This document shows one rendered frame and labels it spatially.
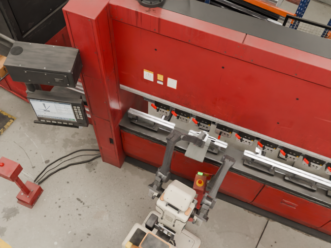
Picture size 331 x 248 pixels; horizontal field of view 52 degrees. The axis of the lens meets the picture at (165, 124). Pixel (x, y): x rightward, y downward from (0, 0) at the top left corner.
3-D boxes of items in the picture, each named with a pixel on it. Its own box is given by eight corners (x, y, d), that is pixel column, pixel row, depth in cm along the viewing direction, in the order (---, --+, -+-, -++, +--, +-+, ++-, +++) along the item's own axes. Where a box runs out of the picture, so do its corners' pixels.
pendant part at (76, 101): (38, 121, 300) (25, 97, 270) (42, 110, 307) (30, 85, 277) (87, 127, 299) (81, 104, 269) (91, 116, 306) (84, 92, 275)
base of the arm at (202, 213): (192, 214, 264) (206, 222, 261) (197, 205, 263) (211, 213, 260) (195, 211, 272) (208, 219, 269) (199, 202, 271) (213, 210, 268)
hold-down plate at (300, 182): (283, 179, 319) (284, 178, 317) (284, 175, 322) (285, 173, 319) (314, 191, 314) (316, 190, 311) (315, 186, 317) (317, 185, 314)
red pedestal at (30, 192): (16, 202, 386) (-13, 172, 316) (29, 183, 399) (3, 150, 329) (31, 209, 383) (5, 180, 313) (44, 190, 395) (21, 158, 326)
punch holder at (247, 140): (235, 140, 306) (239, 131, 292) (237, 133, 310) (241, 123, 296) (250, 146, 303) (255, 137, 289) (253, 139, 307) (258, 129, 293)
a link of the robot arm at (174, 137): (165, 133, 257) (175, 139, 253) (175, 127, 267) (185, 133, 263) (154, 178, 279) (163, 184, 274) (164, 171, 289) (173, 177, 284)
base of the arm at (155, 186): (147, 186, 275) (159, 194, 272) (151, 178, 274) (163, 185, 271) (150, 184, 283) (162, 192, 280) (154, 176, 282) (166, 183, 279)
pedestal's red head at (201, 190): (191, 192, 331) (193, 185, 316) (194, 178, 340) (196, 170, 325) (211, 197, 329) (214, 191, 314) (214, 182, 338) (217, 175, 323)
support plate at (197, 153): (184, 155, 316) (184, 155, 315) (193, 134, 329) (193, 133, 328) (202, 162, 313) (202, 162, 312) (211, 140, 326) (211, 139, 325)
